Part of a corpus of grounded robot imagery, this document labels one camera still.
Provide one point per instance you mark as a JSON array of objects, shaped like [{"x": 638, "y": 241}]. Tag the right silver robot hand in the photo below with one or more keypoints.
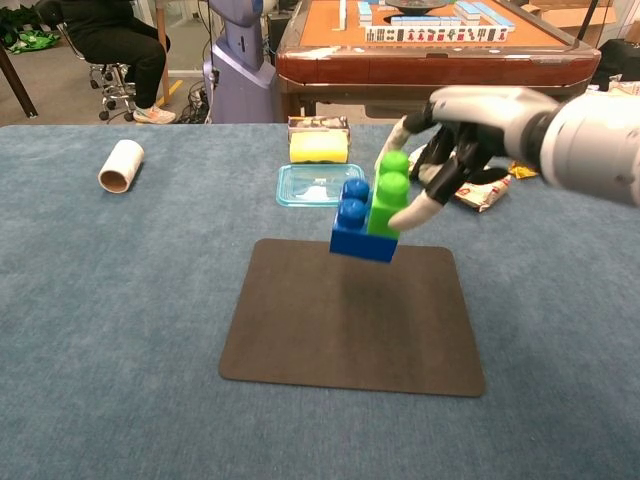
[{"x": 480, "y": 117}]

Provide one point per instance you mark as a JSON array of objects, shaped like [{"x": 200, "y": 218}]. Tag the green toy brick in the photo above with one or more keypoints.
[{"x": 387, "y": 210}]

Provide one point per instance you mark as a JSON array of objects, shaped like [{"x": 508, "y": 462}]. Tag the blue toy brick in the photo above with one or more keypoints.
[{"x": 360, "y": 245}]

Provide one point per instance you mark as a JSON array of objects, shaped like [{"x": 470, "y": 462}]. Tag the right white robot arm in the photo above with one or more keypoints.
[{"x": 595, "y": 145}]

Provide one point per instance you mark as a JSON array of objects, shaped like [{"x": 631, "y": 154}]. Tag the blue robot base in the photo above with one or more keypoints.
[{"x": 240, "y": 60}]

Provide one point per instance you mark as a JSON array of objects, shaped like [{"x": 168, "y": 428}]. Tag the golden snack packet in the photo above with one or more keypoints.
[{"x": 522, "y": 171}]

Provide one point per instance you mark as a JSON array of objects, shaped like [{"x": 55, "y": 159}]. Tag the white red-print snack packet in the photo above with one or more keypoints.
[{"x": 480, "y": 194}]

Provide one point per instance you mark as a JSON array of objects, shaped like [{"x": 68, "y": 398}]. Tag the mahjong tile row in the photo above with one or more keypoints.
[{"x": 435, "y": 34}]

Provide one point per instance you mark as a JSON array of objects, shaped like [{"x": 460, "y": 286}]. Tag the brown mahjong table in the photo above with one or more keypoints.
[{"x": 400, "y": 65}]

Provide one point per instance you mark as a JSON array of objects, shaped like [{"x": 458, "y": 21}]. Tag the black tripod stand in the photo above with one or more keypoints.
[{"x": 587, "y": 20}]

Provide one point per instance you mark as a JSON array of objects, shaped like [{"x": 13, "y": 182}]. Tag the black bag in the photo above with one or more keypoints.
[{"x": 622, "y": 62}]

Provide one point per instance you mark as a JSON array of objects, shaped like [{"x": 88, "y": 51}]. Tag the yellow sponge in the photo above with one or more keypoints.
[{"x": 317, "y": 147}]

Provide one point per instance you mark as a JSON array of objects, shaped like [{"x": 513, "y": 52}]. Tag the clear plastic container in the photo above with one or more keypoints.
[{"x": 300, "y": 185}]

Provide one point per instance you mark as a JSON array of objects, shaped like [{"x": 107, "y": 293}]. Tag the black rectangular mat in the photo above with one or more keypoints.
[{"x": 350, "y": 330}]

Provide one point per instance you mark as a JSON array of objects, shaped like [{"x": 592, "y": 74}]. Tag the white sneaker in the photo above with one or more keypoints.
[{"x": 152, "y": 115}]

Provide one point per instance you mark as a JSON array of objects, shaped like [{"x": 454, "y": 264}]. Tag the white cardboard tube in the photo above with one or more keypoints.
[{"x": 122, "y": 162}]

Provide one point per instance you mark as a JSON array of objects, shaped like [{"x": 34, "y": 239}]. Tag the chrome office chair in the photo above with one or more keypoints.
[{"x": 112, "y": 87}]

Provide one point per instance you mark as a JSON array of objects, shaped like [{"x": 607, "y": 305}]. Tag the seated person in black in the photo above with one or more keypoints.
[{"x": 115, "y": 30}]

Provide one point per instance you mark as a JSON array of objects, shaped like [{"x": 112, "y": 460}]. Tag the blue table cloth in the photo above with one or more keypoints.
[{"x": 125, "y": 300}]

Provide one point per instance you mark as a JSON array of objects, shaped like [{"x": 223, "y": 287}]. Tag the green bag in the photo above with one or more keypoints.
[{"x": 30, "y": 37}]

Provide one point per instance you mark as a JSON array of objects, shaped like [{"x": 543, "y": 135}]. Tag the dark wooden table leg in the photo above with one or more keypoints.
[{"x": 17, "y": 85}]

